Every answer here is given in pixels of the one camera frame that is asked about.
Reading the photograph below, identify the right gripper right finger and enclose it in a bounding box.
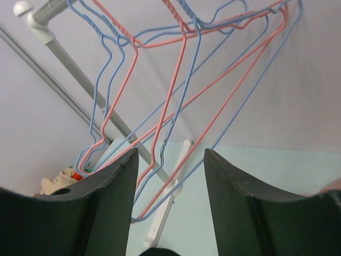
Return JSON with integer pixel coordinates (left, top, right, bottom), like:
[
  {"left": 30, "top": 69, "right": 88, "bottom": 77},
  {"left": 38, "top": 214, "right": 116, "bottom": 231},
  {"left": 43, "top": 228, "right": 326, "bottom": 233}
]
[{"left": 204, "top": 149, "right": 340, "bottom": 255}]

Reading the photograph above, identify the pink wire hanger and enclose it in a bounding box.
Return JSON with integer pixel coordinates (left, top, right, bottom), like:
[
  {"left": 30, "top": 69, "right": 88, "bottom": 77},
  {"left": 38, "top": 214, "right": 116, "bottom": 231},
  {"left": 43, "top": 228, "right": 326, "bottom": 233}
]
[
  {"left": 74, "top": 1, "right": 289, "bottom": 177},
  {"left": 134, "top": 0, "right": 290, "bottom": 219}
]

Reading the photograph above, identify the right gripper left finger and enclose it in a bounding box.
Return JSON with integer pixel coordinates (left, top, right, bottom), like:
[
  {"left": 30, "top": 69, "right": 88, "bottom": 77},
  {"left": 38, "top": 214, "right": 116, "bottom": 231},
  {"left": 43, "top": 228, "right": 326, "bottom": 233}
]
[{"left": 1, "top": 148, "right": 139, "bottom": 255}]

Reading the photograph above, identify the blue wire hanger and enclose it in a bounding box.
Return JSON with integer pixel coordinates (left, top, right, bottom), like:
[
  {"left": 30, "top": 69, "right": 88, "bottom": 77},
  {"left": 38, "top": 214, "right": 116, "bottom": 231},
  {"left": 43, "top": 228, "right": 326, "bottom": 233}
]
[
  {"left": 70, "top": 1, "right": 265, "bottom": 175},
  {"left": 131, "top": 1, "right": 289, "bottom": 223}
]

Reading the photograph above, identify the aluminium corner post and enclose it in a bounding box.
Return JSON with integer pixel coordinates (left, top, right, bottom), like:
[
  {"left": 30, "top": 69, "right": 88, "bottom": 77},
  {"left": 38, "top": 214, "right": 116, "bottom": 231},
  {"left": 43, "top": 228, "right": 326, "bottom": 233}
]
[{"left": 0, "top": 22, "right": 112, "bottom": 145}]

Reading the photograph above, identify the blue wire hanger middle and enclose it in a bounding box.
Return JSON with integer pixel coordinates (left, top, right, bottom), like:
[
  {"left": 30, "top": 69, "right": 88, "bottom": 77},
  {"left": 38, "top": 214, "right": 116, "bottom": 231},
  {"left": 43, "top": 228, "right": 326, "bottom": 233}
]
[{"left": 131, "top": 1, "right": 289, "bottom": 223}]

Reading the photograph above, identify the orange garment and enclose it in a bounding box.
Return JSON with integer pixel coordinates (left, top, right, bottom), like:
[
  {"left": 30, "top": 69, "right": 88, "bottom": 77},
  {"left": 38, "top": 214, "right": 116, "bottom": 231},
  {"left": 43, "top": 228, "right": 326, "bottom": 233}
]
[{"left": 71, "top": 172, "right": 83, "bottom": 181}]

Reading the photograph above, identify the pink wire hanger left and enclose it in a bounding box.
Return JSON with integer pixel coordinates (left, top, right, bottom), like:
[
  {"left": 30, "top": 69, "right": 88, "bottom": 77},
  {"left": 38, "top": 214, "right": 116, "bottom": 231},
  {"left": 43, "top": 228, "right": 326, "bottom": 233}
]
[{"left": 74, "top": 1, "right": 289, "bottom": 177}]

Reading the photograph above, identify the clothes rack metal frame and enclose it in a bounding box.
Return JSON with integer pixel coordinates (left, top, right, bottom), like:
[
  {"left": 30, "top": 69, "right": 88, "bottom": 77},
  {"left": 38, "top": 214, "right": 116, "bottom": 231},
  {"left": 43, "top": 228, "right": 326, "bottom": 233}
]
[{"left": 13, "top": 1, "right": 193, "bottom": 248}]

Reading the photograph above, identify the beige garment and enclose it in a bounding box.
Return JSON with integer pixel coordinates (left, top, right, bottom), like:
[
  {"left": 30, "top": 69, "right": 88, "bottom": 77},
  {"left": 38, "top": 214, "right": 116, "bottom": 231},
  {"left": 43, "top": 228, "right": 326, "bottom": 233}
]
[{"left": 34, "top": 167, "right": 77, "bottom": 196}]

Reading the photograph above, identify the blue wire hanger left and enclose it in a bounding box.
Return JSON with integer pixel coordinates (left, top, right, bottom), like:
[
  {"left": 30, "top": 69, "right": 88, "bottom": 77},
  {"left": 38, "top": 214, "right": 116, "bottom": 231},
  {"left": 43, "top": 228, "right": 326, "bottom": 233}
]
[{"left": 70, "top": 1, "right": 265, "bottom": 175}]

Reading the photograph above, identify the pink wire hanger middle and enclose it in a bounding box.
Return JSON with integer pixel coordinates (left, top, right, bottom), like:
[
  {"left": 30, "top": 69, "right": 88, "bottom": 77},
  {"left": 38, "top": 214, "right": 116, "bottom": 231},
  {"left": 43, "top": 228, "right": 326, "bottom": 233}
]
[{"left": 134, "top": 0, "right": 290, "bottom": 219}]

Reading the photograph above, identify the black t-shirt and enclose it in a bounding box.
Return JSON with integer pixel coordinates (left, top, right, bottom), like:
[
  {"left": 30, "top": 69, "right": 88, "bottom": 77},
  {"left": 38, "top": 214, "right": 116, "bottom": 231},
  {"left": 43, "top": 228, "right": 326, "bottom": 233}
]
[{"left": 140, "top": 247, "right": 180, "bottom": 256}]

